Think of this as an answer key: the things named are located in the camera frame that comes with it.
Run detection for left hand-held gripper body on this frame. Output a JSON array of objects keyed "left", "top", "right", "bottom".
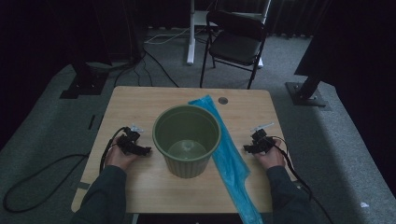
[{"left": 116, "top": 123, "right": 145, "bottom": 156}]

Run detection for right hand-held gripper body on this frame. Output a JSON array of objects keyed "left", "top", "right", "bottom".
[{"left": 250, "top": 121, "right": 276, "bottom": 154}]

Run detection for blue plastic bag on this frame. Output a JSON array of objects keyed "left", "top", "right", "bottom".
[{"left": 188, "top": 94, "right": 264, "bottom": 224}]

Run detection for green ribbed waste bin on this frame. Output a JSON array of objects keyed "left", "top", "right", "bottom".
[{"left": 151, "top": 104, "right": 222, "bottom": 179}]

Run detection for person's right hand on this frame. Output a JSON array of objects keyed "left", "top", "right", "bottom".
[{"left": 254, "top": 139, "right": 287, "bottom": 170}]

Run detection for person's left hand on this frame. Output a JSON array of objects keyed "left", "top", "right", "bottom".
[{"left": 105, "top": 136, "right": 140, "bottom": 172}]

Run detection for black stand base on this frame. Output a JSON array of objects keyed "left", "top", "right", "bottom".
[
  {"left": 59, "top": 60, "right": 110, "bottom": 101},
  {"left": 284, "top": 74, "right": 328, "bottom": 108}
]

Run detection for black folding chair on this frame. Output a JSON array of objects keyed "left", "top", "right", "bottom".
[{"left": 199, "top": 9, "right": 269, "bottom": 91}]

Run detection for dark curtain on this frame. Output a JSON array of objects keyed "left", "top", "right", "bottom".
[
  {"left": 293, "top": 0, "right": 396, "bottom": 200},
  {"left": 0, "top": 0, "right": 148, "bottom": 150}
]

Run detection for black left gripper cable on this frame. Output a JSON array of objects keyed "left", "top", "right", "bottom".
[{"left": 2, "top": 126, "right": 129, "bottom": 215}]

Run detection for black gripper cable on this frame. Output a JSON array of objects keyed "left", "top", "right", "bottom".
[
  {"left": 2, "top": 126, "right": 129, "bottom": 215},
  {"left": 269, "top": 135, "right": 335, "bottom": 224}
]

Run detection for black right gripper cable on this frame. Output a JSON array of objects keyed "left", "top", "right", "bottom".
[{"left": 269, "top": 135, "right": 335, "bottom": 224}]

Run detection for black floor cables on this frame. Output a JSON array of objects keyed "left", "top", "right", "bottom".
[{"left": 113, "top": 46, "right": 180, "bottom": 89}]

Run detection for white floor cable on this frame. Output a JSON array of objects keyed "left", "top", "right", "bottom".
[{"left": 143, "top": 27, "right": 191, "bottom": 46}]

